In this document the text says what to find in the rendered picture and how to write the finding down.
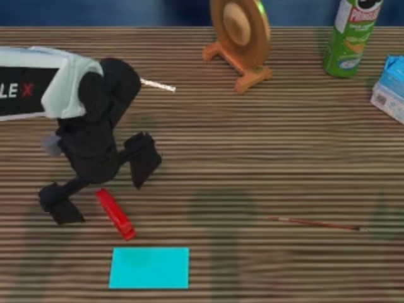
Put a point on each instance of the red metallic stapler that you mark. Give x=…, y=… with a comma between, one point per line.
x=115, y=215

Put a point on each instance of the cyan rectangular block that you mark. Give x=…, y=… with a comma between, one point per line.
x=149, y=268

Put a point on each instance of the round wooden plate on stand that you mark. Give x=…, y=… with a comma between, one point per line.
x=241, y=41

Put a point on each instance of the thin red paintbrush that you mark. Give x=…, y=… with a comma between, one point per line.
x=317, y=223

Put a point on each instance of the green chips can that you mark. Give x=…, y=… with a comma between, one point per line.
x=352, y=38

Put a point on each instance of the blue and white carton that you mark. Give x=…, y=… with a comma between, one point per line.
x=389, y=88

